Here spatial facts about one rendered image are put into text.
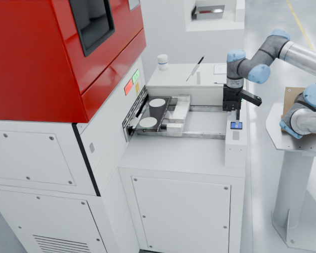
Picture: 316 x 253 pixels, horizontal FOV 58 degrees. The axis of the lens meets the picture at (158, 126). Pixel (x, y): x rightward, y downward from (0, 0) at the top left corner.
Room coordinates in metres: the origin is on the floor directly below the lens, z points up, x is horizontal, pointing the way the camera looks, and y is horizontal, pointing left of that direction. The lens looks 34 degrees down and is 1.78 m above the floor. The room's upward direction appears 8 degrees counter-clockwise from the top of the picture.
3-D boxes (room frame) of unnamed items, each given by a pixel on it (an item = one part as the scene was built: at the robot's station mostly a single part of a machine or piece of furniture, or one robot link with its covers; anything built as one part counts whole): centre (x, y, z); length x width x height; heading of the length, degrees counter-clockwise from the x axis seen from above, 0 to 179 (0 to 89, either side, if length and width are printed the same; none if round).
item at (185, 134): (1.27, -0.11, 0.84); 0.50 x 0.02 x 0.03; 71
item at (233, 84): (1.10, -0.36, 1.20); 0.08 x 0.08 x 0.05
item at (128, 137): (1.45, 0.11, 0.89); 0.44 x 0.02 x 0.10; 161
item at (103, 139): (1.29, 0.18, 1.02); 0.82 x 0.03 x 0.40; 161
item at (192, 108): (1.53, -0.20, 0.84); 0.50 x 0.02 x 0.03; 71
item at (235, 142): (1.22, -0.42, 0.89); 0.55 x 0.09 x 0.14; 161
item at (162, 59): (1.90, -0.10, 1.01); 0.07 x 0.07 x 0.10
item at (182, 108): (1.41, -0.14, 0.87); 0.36 x 0.08 x 0.03; 161
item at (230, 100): (1.10, -0.36, 1.12); 0.09 x 0.08 x 0.12; 71
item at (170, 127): (1.26, -0.09, 0.89); 0.08 x 0.03 x 0.03; 71
